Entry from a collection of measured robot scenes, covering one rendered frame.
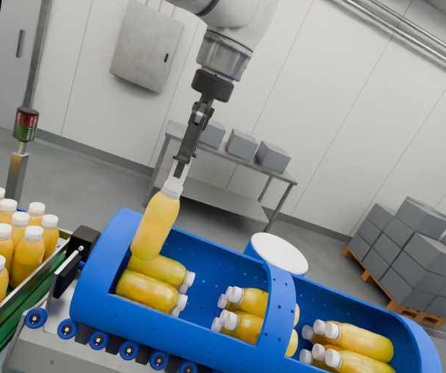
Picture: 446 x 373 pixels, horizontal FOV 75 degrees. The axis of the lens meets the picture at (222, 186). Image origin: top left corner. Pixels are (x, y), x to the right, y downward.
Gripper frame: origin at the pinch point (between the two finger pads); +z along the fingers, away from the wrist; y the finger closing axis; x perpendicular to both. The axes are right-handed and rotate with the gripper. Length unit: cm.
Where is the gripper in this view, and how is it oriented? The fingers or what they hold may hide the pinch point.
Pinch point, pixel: (178, 173)
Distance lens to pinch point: 59.8
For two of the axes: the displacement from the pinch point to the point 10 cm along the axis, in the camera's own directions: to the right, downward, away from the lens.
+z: -3.9, 8.6, 3.2
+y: 0.3, -3.4, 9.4
